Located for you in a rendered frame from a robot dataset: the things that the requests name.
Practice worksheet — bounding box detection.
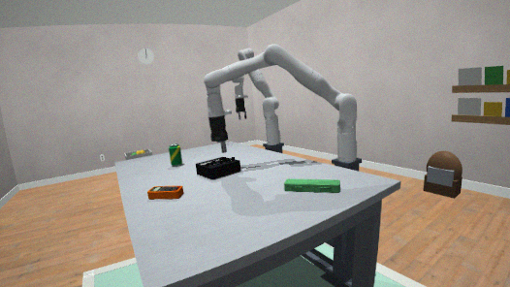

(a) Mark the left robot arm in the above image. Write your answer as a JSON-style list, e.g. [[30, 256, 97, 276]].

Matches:
[[204, 45, 357, 162]]

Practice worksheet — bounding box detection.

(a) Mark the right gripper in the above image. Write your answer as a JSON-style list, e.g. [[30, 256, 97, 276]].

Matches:
[[235, 92, 248, 120]]

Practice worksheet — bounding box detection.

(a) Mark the green drink can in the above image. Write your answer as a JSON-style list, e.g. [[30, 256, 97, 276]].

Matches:
[[169, 143, 182, 167]]

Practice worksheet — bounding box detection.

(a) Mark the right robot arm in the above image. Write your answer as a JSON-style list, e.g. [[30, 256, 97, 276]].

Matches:
[[232, 48, 281, 144]]

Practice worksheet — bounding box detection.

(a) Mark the black lighting desk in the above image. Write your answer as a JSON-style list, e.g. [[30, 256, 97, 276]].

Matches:
[[196, 157, 240, 180]]

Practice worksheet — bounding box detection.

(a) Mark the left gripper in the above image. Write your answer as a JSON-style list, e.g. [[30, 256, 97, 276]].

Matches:
[[207, 106, 232, 153]]

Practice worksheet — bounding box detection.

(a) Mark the orange pocket multimeter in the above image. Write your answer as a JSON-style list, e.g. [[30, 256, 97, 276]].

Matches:
[[147, 186, 183, 199]]

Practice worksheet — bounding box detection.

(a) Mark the green rectangular block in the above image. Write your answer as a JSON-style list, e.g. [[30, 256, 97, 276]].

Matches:
[[284, 179, 340, 193]]

